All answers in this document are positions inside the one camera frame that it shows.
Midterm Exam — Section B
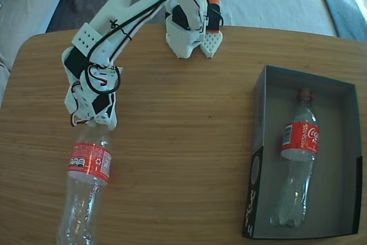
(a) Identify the clear bottle nutrition print label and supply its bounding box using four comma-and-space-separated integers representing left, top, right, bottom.
57, 126, 114, 245

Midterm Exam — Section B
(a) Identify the clear bottle Coca-Cola logo label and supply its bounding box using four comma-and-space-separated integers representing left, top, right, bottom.
269, 87, 321, 227

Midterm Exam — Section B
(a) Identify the grey cardboard box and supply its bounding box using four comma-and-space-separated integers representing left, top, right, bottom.
241, 64, 362, 240

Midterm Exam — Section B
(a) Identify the pale beige cushion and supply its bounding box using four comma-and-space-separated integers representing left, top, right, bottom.
0, 0, 75, 108

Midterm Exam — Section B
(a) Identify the light blue blanket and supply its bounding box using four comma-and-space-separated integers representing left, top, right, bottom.
311, 0, 367, 42

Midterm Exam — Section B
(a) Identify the black camera cable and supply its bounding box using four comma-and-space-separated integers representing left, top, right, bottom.
85, 0, 192, 95

